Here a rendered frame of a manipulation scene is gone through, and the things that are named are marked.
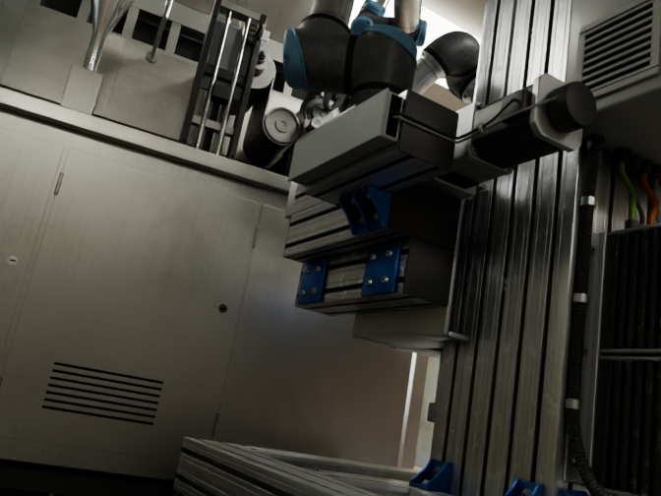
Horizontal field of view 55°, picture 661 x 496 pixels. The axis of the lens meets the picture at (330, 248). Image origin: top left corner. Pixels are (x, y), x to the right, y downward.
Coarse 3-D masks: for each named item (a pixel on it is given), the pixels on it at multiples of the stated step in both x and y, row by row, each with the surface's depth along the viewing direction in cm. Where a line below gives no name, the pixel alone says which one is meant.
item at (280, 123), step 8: (272, 112) 205; (280, 112) 206; (288, 112) 207; (272, 120) 204; (280, 120) 205; (288, 120) 206; (296, 120) 207; (272, 128) 204; (280, 128) 204; (288, 128) 206; (296, 128) 207; (272, 136) 203; (280, 136) 204; (288, 136) 206; (296, 136) 206
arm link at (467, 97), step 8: (472, 72) 172; (448, 80) 177; (456, 80) 174; (464, 80) 173; (472, 80) 172; (456, 88) 176; (464, 88) 173; (472, 88) 172; (456, 96) 183; (464, 96) 175; (472, 96) 174
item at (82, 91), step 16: (96, 0) 195; (112, 0) 196; (128, 0) 200; (96, 16) 195; (112, 16) 197; (96, 32) 195; (96, 48) 194; (96, 64) 194; (80, 80) 188; (96, 80) 190; (64, 96) 186; (80, 96) 187; (96, 96) 189
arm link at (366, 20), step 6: (366, 12) 187; (354, 18) 183; (360, 18) 180; (366, 18) 181; (372, 18) 182; (378, 18) 182; (384, 18) 182; (354, 24) 180; (360, 24) 180; (366, 24) 180; (372, 24) 180; (384, 24) 181; (354, 30) 181; (360, 30) 181
